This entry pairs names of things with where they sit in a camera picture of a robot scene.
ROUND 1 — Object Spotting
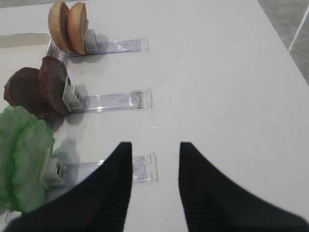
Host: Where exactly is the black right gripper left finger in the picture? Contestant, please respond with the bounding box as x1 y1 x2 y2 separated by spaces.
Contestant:
5 142 132 232

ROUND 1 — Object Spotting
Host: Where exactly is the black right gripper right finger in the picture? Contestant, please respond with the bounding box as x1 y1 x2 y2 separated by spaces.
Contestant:
179 142 309 232

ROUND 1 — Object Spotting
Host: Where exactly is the green lettuce leaf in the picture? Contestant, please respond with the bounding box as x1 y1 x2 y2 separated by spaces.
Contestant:
0 106 55 214

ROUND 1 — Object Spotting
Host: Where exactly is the brown meat patty outer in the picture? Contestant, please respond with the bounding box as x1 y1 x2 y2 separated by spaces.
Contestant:
38 56 69 116

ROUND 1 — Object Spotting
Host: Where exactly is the brown meat patty near tray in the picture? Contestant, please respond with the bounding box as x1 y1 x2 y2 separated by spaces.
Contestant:
3 67 51 118

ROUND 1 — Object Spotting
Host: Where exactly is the cream metal tray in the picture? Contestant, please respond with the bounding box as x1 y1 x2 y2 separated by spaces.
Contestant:
0 32 51 52

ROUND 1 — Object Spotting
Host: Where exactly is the bun slice outer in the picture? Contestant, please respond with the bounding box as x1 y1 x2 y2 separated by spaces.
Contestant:
67 2 88 55

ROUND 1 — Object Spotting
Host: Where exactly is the bun slice near tray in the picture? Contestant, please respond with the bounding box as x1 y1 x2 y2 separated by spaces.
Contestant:
48 1 74 54

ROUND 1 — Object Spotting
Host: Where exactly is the clear lettuce holder rail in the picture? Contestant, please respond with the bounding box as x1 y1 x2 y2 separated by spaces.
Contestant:
40 152 159 190

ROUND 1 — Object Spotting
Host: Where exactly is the clear patty holder rail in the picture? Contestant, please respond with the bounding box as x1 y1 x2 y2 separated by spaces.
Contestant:
62 85 153 114

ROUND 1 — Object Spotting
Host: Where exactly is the clear bun holder rail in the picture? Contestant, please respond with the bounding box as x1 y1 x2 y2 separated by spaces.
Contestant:
48 29 150 58

